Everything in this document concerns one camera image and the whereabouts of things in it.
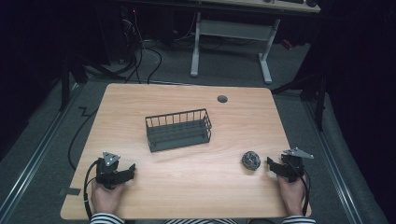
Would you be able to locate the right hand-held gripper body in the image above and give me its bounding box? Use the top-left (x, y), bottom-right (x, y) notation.
top-left (279, 147), bottom-right (315, 184)

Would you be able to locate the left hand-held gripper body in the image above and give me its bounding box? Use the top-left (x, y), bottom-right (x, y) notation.
top-left (94, 150), bottom-right (126, 189)

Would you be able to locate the grey steel wool ball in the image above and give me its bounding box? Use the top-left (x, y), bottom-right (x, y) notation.
top-left (241, 150), bottom-right (262, 172)

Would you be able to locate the dark wire basket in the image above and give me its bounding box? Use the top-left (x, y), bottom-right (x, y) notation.
top-left (144, 107), bottom-right (213, 153)

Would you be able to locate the person's right hand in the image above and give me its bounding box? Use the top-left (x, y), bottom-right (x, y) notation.
top-left (276, 174), bottom-right (306, 217)

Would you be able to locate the person's left hand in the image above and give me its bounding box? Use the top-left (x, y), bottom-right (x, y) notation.
top-left (91, 179), bottom-right (126, 217)

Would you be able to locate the grey tape piece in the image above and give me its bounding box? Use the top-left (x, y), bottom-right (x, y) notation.
top-left (58, 187), bottom-right (82, 197)

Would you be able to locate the black metal stand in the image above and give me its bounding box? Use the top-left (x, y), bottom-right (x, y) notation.
top-left (270, 71), bottom-right (329, 133)
top-left (58, 52), bottom-right (90, 112)

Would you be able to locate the person's striped shirt torso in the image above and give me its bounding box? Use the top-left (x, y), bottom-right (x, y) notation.
top-left (163, 217), bottom-right (239, 224)

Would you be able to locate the white-legged desk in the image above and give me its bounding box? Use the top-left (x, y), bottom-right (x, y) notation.
top-left (190, 0), bottom-right (322, 86)

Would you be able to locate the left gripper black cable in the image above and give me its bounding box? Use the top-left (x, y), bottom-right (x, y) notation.
top-left (82, 159), bottom-right (101, 220)

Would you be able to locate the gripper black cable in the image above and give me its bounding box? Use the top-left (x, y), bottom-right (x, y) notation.
top-left (290, 166), bottom-right (312, 217)
top-left (82, 159), bottom-right (101, 220)

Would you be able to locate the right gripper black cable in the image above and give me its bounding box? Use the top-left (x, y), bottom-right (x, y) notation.
top-left (290, 166), bottom-right (312, 217)

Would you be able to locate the metal floor rail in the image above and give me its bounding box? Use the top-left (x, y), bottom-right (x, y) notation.
top-left (0, 83), bottom-right (82, 218)
top-left (303, 99), bottom-right (365, 224)

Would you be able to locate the black cable on floor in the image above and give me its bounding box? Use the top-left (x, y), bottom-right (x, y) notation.
top-left (67, 105), bottom-right (100, 172)

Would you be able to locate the bundle of black floor cables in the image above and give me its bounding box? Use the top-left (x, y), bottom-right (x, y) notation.
top-left (118, 8), bottom-right (163, 85)

